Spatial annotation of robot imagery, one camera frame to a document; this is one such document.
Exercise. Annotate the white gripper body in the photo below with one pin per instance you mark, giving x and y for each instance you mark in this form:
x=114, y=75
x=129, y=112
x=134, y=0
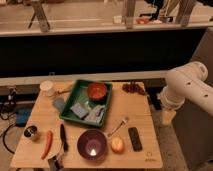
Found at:
x=167, y=116

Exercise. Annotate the blue sponge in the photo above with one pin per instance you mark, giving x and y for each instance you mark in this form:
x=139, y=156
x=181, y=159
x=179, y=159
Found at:
x=78, y=110

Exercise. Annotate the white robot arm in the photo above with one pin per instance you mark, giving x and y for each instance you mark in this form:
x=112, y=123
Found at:
x=185, y=82

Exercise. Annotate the white plastic cup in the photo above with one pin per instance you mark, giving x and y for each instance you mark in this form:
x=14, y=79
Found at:
x=47, y=87

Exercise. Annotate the metal cup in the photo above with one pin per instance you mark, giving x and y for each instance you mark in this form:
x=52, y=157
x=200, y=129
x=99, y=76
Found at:
x=32, y=133

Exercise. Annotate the black remote control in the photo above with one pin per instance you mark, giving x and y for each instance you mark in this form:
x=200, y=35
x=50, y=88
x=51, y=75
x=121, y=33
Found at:
x=135, y=139

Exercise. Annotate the dark dried fruit pile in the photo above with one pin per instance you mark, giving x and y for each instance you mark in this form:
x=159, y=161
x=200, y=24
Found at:
x=133, y=87

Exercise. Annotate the silver fork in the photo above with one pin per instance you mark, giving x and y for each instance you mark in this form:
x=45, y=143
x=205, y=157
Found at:
x=123, y=122

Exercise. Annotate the orange fruit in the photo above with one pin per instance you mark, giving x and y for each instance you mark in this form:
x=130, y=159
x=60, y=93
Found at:
x=117, y=145

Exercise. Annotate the grey cloth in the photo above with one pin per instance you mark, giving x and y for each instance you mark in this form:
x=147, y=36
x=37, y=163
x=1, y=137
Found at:
x=96, y=114

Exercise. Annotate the red bowl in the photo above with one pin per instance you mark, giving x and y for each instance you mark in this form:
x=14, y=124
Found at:
x=96, y=91

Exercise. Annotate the purple bowl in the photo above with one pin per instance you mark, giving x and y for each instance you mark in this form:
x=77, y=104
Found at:
x=92, y=145

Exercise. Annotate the green plastic tray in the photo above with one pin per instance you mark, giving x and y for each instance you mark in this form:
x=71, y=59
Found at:
x=78, y=94

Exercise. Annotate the wooden spoon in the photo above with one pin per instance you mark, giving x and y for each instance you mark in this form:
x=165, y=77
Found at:
x=62, y=88

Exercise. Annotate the orange carrot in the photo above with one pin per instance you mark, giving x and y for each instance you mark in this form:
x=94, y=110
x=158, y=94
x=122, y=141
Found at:
x=48, y=144

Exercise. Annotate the small dark metal object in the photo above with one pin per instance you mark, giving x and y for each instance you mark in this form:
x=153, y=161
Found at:
x=54, y=164

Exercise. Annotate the blue box on floor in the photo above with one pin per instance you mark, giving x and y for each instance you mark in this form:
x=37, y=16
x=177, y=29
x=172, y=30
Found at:
x=22, y=117

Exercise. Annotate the black handled knife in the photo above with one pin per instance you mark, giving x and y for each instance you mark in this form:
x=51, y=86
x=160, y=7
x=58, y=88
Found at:
x=63, y=138

